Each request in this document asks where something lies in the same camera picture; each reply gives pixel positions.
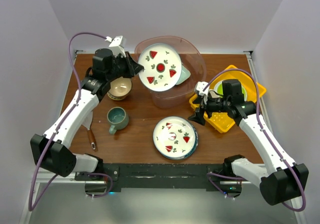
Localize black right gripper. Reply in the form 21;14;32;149
187;92;231;126

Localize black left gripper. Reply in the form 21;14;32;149
106;51;143;82

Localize watermelon pattern plate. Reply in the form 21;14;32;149
153;116;187;160
138;43;182;92

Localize pale green divided dish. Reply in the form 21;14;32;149
176;63;191;85

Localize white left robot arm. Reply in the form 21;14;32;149
30;48;144;180

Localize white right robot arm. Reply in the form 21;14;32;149
188;79;309;212

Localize clear pink plastic bin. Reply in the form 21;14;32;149
134;36;207;109

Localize light blue white mug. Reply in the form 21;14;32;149
208;89;223;101

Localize beige ceramic bowl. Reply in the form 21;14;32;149
107;77;132;101

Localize yellow plastic tray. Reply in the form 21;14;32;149
189;65;267;133

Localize lime green plate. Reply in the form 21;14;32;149
215;83;224;95

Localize blue patterned bottom plate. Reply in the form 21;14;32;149
176;120;199;160

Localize teal ceramic mug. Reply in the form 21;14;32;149
107;107;129;135

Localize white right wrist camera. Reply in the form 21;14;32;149
194;81;209;104

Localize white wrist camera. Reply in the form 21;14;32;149
194;81;209;104
105;35;126;57

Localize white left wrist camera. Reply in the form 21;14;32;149
105;35;126;57

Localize spatula with wooden handle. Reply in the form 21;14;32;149
82;112;98;151

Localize black mounting base plate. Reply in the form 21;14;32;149
74;163;253;194

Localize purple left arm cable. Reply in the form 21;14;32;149
27;31;111;212

